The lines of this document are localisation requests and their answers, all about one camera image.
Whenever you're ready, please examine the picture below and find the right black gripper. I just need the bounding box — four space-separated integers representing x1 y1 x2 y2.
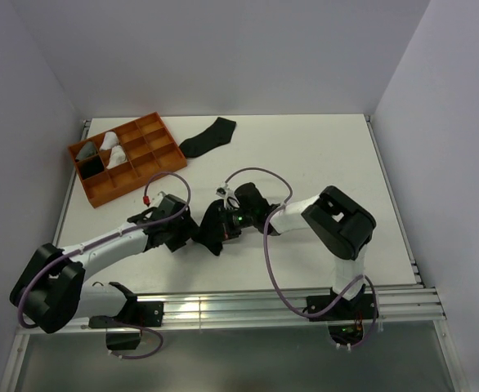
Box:
208 205 257 244

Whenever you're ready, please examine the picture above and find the white rolled sock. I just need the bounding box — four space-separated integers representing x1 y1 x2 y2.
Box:
106 145 128 170
99 131 119 151

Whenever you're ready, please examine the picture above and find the orange compartment tray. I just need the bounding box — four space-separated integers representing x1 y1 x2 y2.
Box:
67 112 187 208

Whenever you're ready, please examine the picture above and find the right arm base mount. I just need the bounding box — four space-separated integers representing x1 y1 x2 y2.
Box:
302 291 379 323

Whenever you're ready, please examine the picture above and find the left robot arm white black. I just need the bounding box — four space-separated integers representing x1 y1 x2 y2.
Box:
9 194 198 333

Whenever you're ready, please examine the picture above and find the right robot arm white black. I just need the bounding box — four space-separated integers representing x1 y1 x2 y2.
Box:
217 182 377 319

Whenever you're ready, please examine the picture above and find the black sock with white stripes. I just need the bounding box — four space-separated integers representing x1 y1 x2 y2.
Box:
78 155 105 180

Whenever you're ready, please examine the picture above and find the aluminium frame rail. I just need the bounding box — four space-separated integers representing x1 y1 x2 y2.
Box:
2 114 469 391

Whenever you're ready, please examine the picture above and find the lower white rolled sock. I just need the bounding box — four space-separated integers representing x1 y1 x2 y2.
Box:
106 145 128 170

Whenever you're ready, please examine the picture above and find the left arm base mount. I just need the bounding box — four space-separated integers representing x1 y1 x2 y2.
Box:
88 301 164 359

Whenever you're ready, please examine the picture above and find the grey rolled sock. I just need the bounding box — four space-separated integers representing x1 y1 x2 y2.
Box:
74 141 98 162

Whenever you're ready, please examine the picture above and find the upper white rolled sock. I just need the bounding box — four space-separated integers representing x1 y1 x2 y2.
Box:
99 131 119 151

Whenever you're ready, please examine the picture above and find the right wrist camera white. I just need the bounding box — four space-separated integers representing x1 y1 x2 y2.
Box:
216 184 234 201

